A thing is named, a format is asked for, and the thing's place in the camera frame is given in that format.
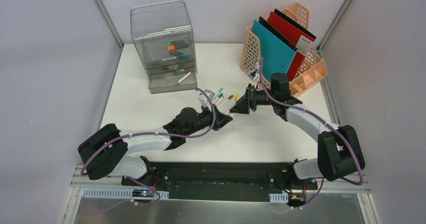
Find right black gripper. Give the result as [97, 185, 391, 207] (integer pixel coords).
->
[230, 84, 277, 115]

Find teal folder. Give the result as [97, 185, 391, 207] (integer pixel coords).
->
[252, 17, 297, 79]

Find purple cap marker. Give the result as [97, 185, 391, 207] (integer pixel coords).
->
[174, 72, 191, 86]

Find blue cap black highlighter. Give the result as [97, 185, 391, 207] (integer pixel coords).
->
[169, 50, 191, 60]

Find red folder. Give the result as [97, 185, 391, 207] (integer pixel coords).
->
[267, 9, 316, 81]

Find orange cap black highlighter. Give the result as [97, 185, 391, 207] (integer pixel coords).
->
[167, 44, 189, 51]

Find green cap black highlighter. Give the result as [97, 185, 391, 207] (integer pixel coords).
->
[164, 40, 185, 47]

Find clear grey drawer organizer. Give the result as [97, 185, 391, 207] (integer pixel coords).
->
[130, 0, 197, 94]

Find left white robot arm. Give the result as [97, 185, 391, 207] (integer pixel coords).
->
[77, 106, 233, 186]

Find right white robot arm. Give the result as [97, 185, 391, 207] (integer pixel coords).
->
[230, 73, 365, 189]

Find dark red cap marker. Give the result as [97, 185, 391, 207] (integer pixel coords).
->
[217, 95, 234, 108]

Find teal cap marker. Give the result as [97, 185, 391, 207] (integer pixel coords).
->
[214, 93, 223, 104]

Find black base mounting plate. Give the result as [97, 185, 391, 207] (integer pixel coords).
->
[138, 162, 318, 202]

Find peach plastic file rack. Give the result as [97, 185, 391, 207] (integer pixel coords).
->
[240, 2, 328, 97]

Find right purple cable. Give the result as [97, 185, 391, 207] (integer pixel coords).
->
[259, 57, 364, 210]

